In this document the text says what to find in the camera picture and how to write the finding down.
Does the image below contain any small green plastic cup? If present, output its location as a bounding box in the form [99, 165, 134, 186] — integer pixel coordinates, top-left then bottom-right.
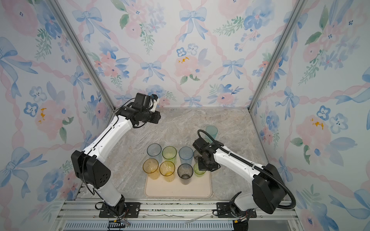
[193, 163, 206, 177]

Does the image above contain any tall grey plastic cup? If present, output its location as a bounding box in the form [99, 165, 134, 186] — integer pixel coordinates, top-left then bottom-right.
[177, 164, 193, 185]

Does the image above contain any blue ribbed plastic cup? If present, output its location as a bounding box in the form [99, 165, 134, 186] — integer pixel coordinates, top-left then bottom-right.
[179, 146, 194, 165]

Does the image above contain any light blue plastic cup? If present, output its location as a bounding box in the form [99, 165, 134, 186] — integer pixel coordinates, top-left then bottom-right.
[146, 143, 162, 164]

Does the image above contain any tall yellow plastic cup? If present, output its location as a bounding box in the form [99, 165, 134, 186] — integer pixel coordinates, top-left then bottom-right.
[160, 161, 175, 182]

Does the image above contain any tall green plastic cup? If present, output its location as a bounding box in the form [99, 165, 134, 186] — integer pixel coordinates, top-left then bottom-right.
[162, 146, 177, 164]

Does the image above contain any tall orange plastic cup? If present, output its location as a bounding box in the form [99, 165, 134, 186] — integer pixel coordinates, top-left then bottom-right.
[143, 158, 160, 180]

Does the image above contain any small grey plastic cup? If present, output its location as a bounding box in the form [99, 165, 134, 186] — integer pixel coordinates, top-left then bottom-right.
[193, 150, 202, 164]

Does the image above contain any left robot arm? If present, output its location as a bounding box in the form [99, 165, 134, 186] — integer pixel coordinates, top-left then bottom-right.
[71, 106, 161, 217]

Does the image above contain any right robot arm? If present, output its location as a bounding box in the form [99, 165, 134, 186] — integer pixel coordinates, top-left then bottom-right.
[193, 138, 287, 218]

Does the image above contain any beige plastic tray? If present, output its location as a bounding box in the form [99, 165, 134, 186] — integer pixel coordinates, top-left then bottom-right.
[144, 168, 212, 198]

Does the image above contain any teal plastic cup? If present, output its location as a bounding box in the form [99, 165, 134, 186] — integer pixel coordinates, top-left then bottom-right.
[205, 125, 218, 142]

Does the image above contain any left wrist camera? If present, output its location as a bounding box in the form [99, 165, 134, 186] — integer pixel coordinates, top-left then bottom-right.
[132, 93, 158, 112]

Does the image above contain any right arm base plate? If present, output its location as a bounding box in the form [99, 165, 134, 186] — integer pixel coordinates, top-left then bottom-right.
[214, 202, 257, 218]

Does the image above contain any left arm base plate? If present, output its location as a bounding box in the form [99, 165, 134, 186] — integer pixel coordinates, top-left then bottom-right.
[97, 202, 141, 218]

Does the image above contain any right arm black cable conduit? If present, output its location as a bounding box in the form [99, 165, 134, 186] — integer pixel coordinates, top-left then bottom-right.
[197, 129, 297, 210]

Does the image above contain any aluminium front rail frame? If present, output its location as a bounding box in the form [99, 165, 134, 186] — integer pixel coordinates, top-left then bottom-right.
[51, 199, 303, 231]

